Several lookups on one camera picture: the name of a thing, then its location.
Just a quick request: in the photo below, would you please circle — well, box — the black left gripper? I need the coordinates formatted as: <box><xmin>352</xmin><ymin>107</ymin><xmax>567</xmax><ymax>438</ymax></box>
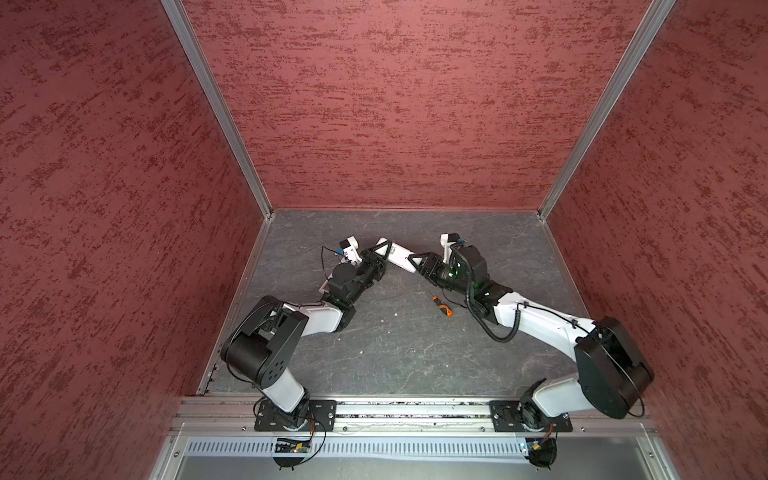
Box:
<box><xmin>348</xmin><ymin>239</ymin><xmax>391</xmax><ymax>304</ymax></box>

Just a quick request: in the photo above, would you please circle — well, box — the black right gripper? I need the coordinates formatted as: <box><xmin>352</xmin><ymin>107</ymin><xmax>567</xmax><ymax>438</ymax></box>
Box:
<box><xmin>408</xmin><ymin>251</ymin><xmax>473</xmax><ymax>296</ymax></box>

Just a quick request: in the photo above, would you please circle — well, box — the white remote with batteries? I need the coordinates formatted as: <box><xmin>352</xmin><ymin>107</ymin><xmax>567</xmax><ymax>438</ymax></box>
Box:
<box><xmin>373</xmin><ymin>237</ymin><xmax>417</xmax><ymax>273</ymax></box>

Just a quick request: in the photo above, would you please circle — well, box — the orange black screwdriver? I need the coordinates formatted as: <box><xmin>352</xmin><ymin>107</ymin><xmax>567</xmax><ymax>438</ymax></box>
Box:
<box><xmin>432</xmin><ymin>296</ymin><xmax>453</xmax><ymax>317</ymax></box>

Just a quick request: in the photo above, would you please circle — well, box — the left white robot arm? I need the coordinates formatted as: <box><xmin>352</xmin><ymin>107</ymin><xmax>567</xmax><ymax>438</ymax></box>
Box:
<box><xmin>220</xmin><ymin>241</ymin><xmax>392</xmax><ymax>423</ymax></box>

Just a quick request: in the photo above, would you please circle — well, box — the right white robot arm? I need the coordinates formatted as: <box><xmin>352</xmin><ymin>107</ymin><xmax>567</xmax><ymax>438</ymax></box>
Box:
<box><xmin>405</xmin><ymin>239</ymin><xmax>654</xmax><ymax>432</ymax></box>

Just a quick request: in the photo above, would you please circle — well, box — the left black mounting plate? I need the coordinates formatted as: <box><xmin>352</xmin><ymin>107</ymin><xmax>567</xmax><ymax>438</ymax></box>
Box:
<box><xmin>253</xmin><ymin>399</ymin><xmax>338</xmax><ymax>432</ymax></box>

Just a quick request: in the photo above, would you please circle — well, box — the black mounting plate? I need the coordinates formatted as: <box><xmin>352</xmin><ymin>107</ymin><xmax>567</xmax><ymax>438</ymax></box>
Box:
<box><xmin>253</xmin><ymin>399</ymin><xmax>338</xmax><ymax>432</ymax></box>
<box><xmin>488</xmin><ymin>400</ymin><xmax>573</xmax><ymax>435</ymax></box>

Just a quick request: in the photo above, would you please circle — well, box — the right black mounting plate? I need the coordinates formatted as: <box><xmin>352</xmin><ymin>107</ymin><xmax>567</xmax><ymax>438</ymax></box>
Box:
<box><xmin>488</xmin><ymin>400</ymin><xmax>573</xmax><ymax>435</ymax></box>

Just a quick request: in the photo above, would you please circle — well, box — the perforated cable duct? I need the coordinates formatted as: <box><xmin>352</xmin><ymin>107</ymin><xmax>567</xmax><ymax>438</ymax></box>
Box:
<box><xmin>184</xmin><ymin>436</ymin><xmax>528</xmax><ymax>462</ymax></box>

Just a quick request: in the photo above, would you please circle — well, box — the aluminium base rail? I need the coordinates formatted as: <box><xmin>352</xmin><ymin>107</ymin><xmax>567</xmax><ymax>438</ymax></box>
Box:
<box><xmin>170</xmin><ymin>394</ymin><xmax>659</xmax><ymax>437</ymax></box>

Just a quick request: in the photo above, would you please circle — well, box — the aluminium corner post left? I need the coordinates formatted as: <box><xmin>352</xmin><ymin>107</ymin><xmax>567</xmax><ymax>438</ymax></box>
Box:
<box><xmin>161</xmin><ymin>0</ymin><xmax>273</xmax><ymax>221</ymax></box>

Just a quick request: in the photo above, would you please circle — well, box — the aluminium corner post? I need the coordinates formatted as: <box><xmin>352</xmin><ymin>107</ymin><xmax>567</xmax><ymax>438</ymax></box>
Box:
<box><xmin>161</xmin><ymin>0</ymin><xmax>273</xmax><ymax>221</ymax></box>
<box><xmin>538</xmin><ymin>0</ymin><xmax>676</xmax><ymax>223</ymax></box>

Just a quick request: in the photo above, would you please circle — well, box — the aluminium corner post right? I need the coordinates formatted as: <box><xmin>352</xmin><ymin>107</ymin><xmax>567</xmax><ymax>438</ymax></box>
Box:
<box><xmin>538</xmin><ymin>0</ymin><xmax>676</xmax><ymax>223</ymax></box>

